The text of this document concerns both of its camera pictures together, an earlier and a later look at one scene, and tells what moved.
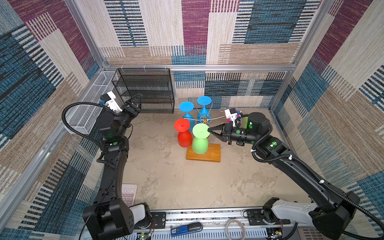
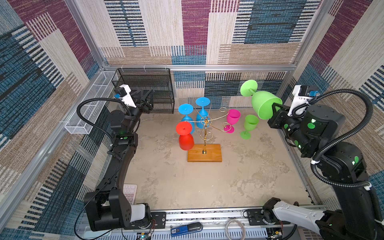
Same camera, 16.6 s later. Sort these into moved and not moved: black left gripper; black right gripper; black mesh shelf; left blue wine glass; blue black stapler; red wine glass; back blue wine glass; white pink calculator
Moved: black right gripper; black left gripper
Not moved: red wine glass; blue black stapler; back blue wine glass; left blue wine glass; black mesh shelf; white pink calculator
